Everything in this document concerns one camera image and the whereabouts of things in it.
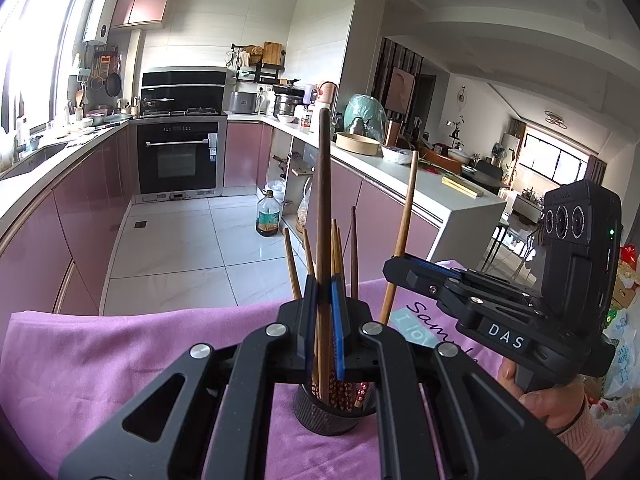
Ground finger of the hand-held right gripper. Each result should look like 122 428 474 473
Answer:
402 254 543 293
382 257 501 321

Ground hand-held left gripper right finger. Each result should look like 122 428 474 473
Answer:
329 275 586 480

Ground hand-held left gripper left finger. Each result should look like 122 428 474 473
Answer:
57 274 321 480

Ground light wooden chopstick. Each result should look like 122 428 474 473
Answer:
377 150 420 326

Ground bunch of wooden chopsticks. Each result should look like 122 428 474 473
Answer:
282 205 373 411

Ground black mesh utensil holder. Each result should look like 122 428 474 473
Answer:
292 380 378 436

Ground dark brown chopstick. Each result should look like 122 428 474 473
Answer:
311 107 335 403

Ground person's right forearm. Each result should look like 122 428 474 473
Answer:
552 395 636 480

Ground person's right hand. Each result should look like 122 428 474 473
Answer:
497 360 587 433

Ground yellow flat box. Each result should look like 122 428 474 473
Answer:
441 175 485 197

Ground printed plastic bag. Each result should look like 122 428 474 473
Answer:
602 310 640 401

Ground large plastic oil bottle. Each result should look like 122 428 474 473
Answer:
256 190 282 237

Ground living room window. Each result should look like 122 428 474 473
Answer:
520 127 591 183

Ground white plastic bag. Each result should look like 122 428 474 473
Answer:
381 145 418 166

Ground beige round basin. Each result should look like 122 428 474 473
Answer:
335 131 382 156

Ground green mesh food cover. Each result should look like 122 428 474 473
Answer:
345 94 388 136

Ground pink base cabinets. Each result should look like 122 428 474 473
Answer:
0 120 138 341
223 121 453 281

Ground pink flowered tablecloth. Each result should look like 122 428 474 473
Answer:
0 259 506 480

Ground pink thermos jug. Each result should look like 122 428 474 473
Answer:
315 80 340 111

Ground black built-in oven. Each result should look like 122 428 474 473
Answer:
136 117 227 196

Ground steel steamer pot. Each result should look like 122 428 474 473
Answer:
274 91 303 118

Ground silver countertop appliance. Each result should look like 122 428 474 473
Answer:
229 91 258 114

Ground gas hob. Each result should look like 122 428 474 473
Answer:
140 107 223 117

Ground black range hood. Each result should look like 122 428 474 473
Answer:
141 66 228 111

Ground kitchen sink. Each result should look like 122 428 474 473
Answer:
0 142 66 178

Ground kitchen window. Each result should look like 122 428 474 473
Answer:
0 0 93 136

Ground framed wall painting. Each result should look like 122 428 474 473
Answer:
390 66 416 113

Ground black wall shelf rack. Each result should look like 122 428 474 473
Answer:
230 42 286 85

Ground pink wall cabinet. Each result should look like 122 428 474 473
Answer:
110 0 177 29

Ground white wall water heater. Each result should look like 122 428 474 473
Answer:
82 0 119 43

